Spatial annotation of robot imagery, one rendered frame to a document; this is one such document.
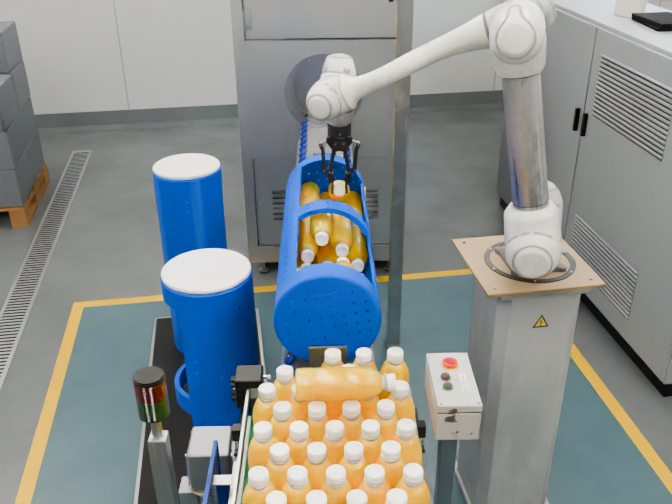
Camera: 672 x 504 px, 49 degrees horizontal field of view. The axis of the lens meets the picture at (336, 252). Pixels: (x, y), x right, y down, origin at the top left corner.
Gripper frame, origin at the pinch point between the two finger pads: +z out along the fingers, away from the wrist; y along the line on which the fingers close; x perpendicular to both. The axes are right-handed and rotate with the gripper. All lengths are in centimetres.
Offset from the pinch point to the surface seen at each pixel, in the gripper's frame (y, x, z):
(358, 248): -5.3, 22.0, 12.6
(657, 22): -150, -125, -25
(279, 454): 15, 112, 11
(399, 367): -12, 80, 14
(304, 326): 11, 61, 15
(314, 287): 8, 61, 3
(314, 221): 8.1, 21.2, 3.6
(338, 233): 0.9, 22.0, 7.4
